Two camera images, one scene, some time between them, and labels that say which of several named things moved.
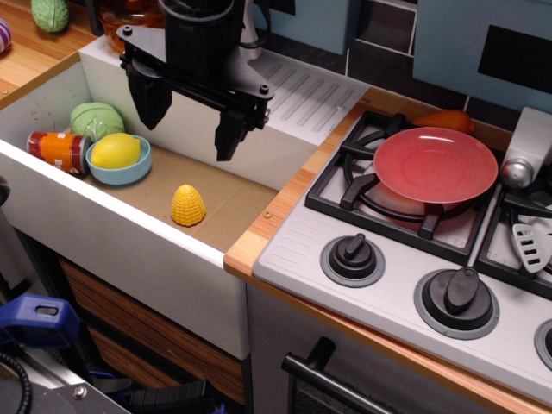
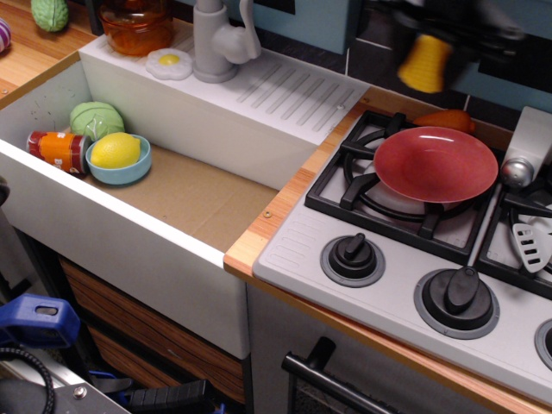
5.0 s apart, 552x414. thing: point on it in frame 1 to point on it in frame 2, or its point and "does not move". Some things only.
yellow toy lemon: (116, 151) does not move
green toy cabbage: (96, 119) does not move
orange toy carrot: (454, 119) does not move
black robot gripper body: (199, 56) to (471, 26)
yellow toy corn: (188, 207) to (424, 66)
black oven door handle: (321, 351) does not move
